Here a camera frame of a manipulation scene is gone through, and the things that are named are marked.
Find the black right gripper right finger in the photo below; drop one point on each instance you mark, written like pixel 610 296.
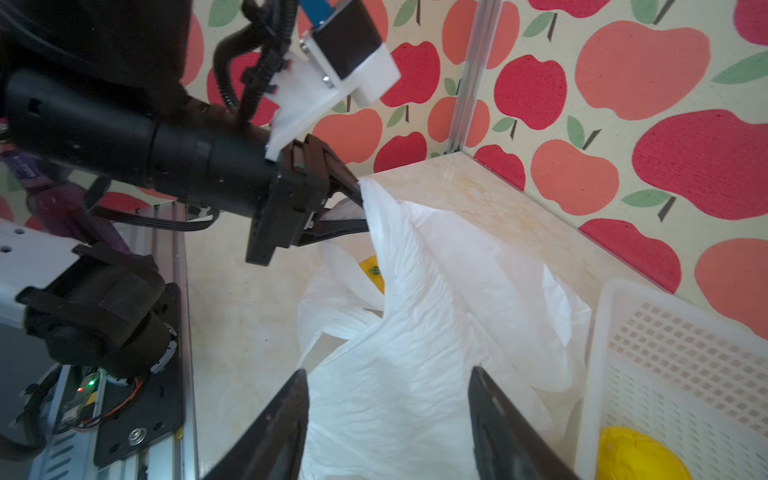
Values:
pixel 506 446

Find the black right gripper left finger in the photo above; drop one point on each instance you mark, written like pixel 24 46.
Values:
pixel 272 447

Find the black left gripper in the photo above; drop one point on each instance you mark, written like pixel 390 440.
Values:
pixel 293 213

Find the yellow toy lemon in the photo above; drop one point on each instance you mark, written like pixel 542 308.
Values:
pixel 626 454

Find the white plastic bag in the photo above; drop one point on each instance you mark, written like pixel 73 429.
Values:
pixel 391 401

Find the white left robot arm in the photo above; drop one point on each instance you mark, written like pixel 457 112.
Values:
pixel 96 86

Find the yellow toy orange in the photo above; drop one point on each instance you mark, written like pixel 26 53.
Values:
pixel 370 267

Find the white plastic mesh basket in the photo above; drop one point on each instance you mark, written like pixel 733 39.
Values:
pixel 663 368

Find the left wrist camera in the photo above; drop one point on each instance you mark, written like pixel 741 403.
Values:
pixel 343 56

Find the aluminium frame post left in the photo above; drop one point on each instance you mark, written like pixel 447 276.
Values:
pixel 484 27

